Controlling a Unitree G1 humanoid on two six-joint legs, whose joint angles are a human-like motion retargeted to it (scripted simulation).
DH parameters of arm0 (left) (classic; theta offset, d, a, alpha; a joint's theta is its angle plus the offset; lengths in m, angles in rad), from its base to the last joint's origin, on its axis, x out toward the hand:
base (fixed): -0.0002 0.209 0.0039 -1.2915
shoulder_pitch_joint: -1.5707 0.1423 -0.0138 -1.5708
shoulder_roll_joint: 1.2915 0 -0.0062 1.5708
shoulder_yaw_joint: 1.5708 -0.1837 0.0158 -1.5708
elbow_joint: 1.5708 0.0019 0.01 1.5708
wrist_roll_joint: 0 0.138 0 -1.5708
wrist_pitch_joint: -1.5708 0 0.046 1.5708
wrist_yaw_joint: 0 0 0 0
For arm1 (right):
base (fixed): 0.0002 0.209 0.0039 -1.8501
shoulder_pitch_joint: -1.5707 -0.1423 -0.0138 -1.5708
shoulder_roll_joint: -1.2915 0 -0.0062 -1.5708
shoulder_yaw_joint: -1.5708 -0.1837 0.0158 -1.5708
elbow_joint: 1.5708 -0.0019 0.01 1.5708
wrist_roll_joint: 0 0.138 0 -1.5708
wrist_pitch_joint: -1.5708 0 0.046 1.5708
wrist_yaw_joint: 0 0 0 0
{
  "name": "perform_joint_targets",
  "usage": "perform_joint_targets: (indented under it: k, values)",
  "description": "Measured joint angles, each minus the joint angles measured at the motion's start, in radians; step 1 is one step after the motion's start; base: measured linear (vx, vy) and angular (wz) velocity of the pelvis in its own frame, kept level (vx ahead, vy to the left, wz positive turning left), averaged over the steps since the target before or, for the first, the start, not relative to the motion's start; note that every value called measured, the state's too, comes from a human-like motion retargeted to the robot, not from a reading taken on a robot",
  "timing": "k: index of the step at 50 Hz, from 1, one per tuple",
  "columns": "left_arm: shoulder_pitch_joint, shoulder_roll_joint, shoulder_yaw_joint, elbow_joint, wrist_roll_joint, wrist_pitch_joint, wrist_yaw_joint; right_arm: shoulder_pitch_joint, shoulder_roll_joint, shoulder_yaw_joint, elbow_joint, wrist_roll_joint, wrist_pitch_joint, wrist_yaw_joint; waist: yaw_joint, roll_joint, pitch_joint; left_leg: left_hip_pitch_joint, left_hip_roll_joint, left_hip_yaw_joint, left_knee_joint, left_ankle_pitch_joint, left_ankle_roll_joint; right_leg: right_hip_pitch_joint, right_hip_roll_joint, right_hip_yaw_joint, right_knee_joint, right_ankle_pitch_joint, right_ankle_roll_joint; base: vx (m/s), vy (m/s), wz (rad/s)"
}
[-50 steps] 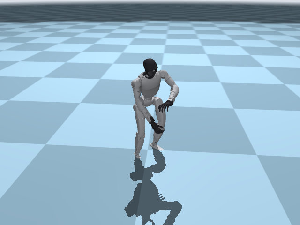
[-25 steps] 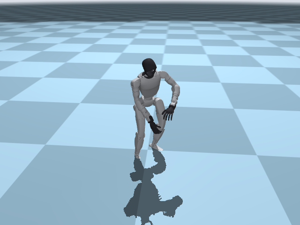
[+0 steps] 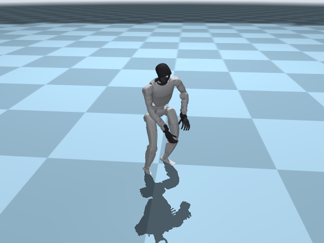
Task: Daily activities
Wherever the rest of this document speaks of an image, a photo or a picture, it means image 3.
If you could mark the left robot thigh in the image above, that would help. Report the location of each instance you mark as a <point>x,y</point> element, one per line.
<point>172,122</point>

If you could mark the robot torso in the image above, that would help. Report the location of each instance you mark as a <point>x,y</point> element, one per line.
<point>161,95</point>

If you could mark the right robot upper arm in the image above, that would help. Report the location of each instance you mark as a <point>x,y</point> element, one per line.
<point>147,91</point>

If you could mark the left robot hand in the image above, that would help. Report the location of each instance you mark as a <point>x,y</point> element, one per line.
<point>185,121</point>

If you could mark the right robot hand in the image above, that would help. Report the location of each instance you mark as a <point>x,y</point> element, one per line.
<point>169,135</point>

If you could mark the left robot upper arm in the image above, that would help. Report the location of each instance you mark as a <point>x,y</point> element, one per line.
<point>179,85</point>

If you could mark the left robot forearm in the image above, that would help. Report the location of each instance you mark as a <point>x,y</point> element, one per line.
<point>184,103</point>

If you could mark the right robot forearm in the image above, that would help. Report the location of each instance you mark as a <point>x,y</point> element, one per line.
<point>157,118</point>

